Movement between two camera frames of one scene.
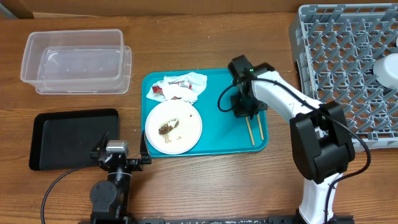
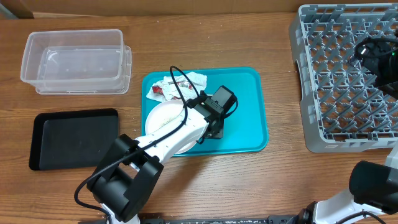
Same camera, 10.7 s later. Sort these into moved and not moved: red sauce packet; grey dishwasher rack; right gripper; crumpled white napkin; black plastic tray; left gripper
Moved: left gripper; right gripper
Not moved: black plastic tray; crumpled white napkin; grey dishwasher rack; red sauce packet
